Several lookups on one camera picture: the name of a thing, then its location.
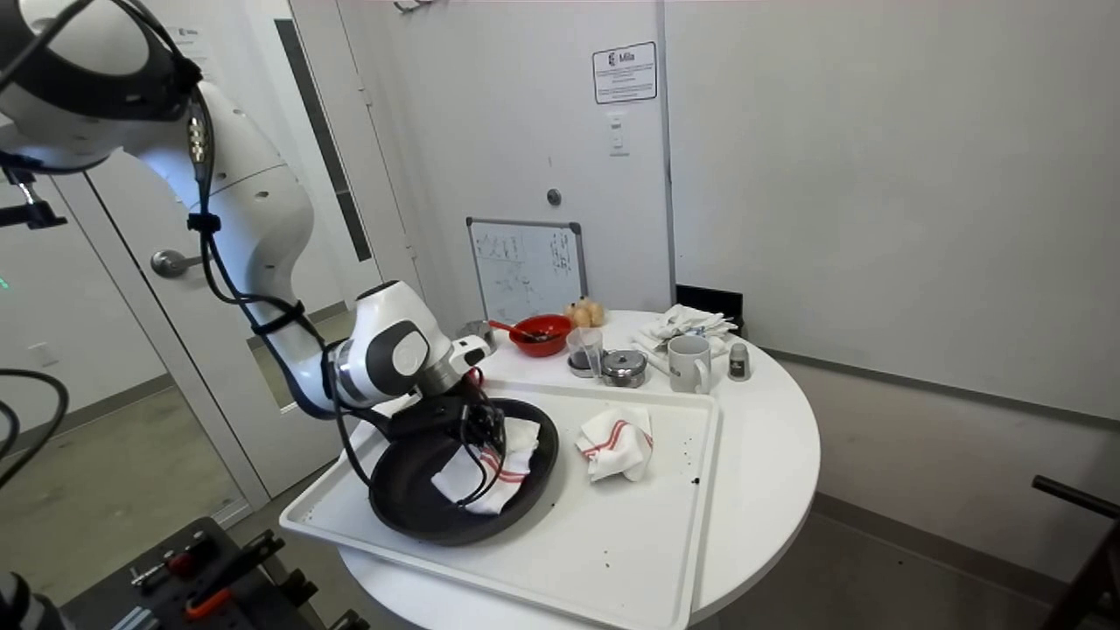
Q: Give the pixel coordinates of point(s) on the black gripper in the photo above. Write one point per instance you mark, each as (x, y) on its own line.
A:
(489, 413)

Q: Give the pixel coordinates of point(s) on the white cloth red stripes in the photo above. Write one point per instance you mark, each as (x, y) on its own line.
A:
(514, 477)
(614, 447)

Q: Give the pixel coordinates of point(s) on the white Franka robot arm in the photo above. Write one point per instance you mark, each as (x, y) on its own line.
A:
(263, 222)

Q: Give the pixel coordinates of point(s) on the black frying pan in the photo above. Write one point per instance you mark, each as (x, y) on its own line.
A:
(408, 491)

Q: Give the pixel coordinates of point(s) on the small grey cup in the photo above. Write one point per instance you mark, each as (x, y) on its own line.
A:
(581, 360)

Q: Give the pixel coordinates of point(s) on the red bowl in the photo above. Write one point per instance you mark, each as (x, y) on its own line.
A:
(544, 334)

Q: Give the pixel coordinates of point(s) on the small metal bowl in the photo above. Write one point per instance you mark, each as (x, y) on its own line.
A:
(626, 369)

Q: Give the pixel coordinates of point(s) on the orange bread piece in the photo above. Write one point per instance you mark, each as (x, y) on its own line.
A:
(586, 311)

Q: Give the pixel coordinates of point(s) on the small framed whiteboard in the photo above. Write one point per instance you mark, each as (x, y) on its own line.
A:
(525, 266)

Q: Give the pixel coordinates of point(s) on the white mug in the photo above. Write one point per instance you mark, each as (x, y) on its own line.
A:
(691, 364)

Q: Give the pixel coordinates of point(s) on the white napkin packets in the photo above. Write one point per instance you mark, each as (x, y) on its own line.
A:
(688, 324)

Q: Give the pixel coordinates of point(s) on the black box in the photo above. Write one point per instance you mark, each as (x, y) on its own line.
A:
(704, 307)

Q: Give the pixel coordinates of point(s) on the round door lock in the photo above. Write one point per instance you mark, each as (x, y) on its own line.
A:
(555, 197)

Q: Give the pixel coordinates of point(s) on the small black shaker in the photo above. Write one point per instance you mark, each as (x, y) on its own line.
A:
(741, 358)

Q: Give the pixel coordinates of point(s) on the white door with sign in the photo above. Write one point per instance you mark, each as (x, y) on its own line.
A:
(514, 141)

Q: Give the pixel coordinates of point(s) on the black breadboard base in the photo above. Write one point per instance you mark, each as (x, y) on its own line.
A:
(151, 597)

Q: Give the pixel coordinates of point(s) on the white notice sign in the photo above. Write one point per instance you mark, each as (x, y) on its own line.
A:
(626, 73)

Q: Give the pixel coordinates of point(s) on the black metal stand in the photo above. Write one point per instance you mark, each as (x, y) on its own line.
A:
(1078, 547)

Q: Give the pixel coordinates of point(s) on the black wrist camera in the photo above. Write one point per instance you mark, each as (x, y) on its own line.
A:
(422, 419)

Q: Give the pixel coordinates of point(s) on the black clamp mount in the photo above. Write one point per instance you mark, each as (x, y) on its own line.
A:
(21, 211)

